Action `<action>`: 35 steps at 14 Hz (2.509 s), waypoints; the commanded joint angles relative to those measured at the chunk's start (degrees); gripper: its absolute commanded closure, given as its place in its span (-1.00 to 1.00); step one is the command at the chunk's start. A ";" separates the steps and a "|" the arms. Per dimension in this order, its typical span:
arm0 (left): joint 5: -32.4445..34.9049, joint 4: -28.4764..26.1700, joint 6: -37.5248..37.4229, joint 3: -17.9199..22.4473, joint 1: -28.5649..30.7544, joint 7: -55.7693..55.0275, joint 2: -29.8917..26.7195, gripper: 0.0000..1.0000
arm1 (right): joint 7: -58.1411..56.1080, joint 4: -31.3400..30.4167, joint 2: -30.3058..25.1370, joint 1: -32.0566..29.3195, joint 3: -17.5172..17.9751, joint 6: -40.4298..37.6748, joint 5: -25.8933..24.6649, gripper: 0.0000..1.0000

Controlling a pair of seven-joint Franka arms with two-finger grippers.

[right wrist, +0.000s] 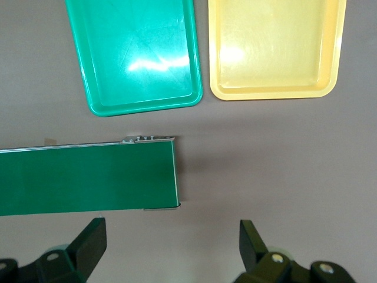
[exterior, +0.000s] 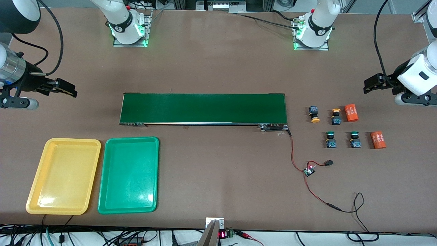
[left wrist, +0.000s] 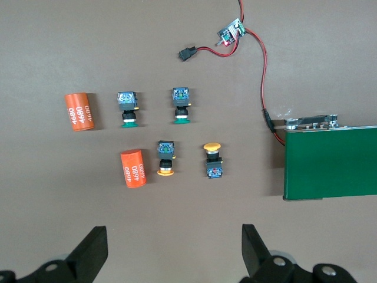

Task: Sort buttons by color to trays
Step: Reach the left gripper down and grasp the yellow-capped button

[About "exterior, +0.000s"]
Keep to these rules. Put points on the green plastic tray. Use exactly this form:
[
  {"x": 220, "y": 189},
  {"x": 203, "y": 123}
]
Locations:
[{"x": 128, "y": 177}]

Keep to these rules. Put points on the red power strip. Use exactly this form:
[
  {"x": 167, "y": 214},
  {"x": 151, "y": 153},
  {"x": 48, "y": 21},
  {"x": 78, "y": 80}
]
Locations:
[{"x": 131, "y": 243}]

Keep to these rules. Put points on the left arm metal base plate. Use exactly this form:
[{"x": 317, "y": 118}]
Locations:
[{"x": 310, "y": 48}]

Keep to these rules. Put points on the yellow pushbutton green-marked block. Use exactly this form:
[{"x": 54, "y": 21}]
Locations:
[{"x": 336, "y": 118}]

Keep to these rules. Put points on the small motor controller board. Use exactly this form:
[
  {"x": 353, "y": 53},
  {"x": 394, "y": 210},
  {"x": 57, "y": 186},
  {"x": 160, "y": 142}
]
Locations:
[{"x": 309, "y": 170}]

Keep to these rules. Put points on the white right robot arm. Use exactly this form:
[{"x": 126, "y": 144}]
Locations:
[{"x": 124, "y": 20}]

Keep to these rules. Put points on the orange cylinder printed 4680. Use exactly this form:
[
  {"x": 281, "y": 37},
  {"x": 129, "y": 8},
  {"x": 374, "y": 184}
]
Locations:
[{"x": 378, "y": 140}]

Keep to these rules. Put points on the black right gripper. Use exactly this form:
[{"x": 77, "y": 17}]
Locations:
[{"x": 30, "y": 81}]

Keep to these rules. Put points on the green mushroom pushbutton switch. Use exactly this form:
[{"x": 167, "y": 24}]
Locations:
[
  {"x": 330, "y": 141},
  {"x": 355, "y": 141}
]

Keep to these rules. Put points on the red digit display module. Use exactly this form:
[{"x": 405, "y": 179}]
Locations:
[{"x": 222, "y": 234}]

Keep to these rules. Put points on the yellow pushbutton red-marked block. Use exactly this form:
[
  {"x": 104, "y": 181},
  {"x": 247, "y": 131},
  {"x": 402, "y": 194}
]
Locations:
[{"x": 314, "y": 112}]

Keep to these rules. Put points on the black plug with red lead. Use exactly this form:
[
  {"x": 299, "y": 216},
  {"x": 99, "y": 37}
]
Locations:
[{"x": 328, "y": 163}]

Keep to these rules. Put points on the green belt conveyor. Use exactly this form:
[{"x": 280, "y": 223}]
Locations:
[{"x": 211, "y": 116}]

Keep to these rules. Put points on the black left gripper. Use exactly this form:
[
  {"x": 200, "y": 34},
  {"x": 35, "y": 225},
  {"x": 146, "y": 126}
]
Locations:
[{"x": 398, "y": 75}]

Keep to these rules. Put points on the red clip lead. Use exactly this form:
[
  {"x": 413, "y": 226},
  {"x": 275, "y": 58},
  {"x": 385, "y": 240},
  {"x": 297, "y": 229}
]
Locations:
[{"x": 244, "y": 234}]

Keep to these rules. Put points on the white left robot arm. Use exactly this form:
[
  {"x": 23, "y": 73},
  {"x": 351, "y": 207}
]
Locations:
[{"x": 319, "y": 30}]

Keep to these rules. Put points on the orange cylinder printed 4650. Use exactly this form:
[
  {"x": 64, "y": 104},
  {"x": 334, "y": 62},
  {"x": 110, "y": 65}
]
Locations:
[{"x": 351, "y": 113}]

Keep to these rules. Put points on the yellow plastic tray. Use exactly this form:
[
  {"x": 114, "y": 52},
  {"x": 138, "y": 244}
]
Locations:
[{"x": 63, "y": 177}]

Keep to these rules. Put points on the aluminium corner post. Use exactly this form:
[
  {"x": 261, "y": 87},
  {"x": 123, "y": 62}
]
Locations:
[{"x": 417, "y": 16}]

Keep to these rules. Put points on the grey metal camera bracket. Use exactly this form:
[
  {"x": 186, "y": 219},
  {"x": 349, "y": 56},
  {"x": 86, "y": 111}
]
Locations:
[{"x": 210, "y": 235}]

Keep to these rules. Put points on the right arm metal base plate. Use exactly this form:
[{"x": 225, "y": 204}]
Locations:
[{"x": 149, "y": 30}]

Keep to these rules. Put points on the aluminium frame rack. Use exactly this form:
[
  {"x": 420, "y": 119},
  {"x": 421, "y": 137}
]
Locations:
[{"x": 222, "y": 6}]

